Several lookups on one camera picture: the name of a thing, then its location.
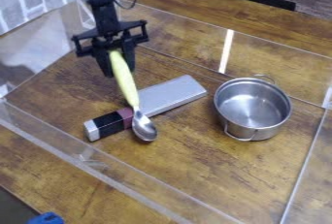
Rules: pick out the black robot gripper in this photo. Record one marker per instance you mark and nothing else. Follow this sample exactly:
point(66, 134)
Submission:
point(110, 35)

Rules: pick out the grey toy cleaver knife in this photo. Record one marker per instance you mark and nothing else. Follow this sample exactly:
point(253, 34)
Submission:
point(159, 97)

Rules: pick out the yellow handled metal spoon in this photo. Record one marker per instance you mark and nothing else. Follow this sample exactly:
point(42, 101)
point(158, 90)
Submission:
point(142, 125)

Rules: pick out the small steel pot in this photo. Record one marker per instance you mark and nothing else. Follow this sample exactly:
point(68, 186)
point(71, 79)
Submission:
point(253, 108)

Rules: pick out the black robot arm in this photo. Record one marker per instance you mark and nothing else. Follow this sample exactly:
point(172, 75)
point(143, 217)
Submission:
point(113, 34)

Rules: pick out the blue object at bottom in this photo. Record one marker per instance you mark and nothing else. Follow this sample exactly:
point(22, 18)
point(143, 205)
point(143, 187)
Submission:
point(46, 218)

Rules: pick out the clear acrylic enclosure panels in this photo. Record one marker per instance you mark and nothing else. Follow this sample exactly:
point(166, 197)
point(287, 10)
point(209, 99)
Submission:
point(198, 175)

